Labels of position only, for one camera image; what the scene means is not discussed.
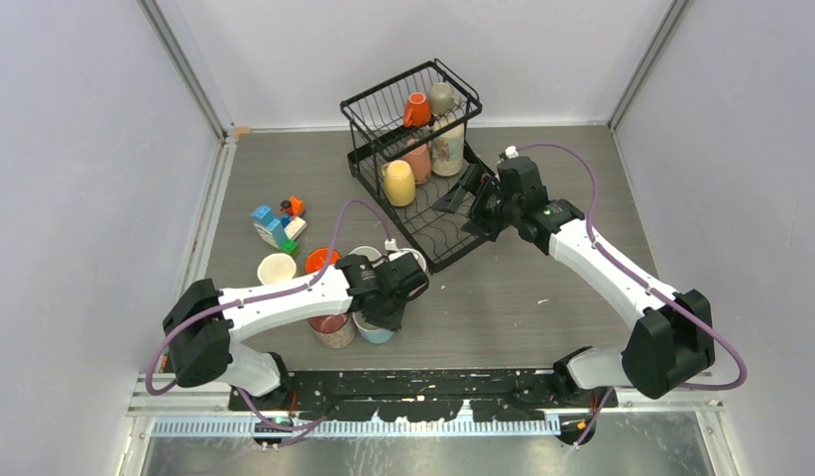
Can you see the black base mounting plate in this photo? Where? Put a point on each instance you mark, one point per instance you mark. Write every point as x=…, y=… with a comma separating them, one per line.
x=430, y=395

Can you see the cream floral mug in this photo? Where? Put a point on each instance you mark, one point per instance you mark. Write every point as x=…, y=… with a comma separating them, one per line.
x=447, y=157

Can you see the light blue faceted mug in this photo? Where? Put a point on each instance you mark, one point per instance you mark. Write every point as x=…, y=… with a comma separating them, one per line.
x=370, y=332

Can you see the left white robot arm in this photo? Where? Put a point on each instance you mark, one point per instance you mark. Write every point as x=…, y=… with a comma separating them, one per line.
x=206, y=329

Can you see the yellow mug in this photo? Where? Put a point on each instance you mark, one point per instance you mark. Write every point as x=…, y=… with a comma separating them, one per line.
x=399, y=183

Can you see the small green toy block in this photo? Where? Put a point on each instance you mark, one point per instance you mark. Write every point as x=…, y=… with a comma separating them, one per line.
x=290, y=248

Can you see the large orange mug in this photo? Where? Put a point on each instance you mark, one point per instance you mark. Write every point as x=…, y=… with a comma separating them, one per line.
x=320, y=258

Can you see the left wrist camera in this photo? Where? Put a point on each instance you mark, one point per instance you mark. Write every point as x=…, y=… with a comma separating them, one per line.
x=391, y=245

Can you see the small blue toy block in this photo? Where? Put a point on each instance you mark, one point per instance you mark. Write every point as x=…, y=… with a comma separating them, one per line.
x=269, y=227

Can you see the small white toy block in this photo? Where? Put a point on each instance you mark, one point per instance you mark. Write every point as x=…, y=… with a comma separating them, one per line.
x=295, y=227

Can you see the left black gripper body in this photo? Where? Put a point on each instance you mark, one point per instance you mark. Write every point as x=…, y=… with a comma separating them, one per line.
x=389, y=315

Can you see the yellow-green faceted mug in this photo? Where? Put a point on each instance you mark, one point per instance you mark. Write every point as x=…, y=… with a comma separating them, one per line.
x=276, y=268

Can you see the small orange cup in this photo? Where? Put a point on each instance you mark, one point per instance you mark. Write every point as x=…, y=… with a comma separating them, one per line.
x=417, y=110

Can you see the beige grey cup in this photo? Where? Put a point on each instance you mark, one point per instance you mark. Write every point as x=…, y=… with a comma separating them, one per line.
x=443, y=98

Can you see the light pink faceted mug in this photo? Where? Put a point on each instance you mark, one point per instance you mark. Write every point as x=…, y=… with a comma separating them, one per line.
x=407, y=251

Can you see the salmon pink mug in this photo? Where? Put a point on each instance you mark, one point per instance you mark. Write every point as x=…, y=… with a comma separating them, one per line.
x=419, y=160

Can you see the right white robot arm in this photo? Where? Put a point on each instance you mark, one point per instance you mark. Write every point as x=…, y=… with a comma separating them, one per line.
x=669, y=343

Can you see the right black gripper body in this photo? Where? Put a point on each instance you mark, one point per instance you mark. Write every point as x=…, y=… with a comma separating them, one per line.
x=493, y=211

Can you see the pink patterned mug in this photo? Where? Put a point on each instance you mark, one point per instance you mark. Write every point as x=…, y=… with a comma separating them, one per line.
x=334, y=331

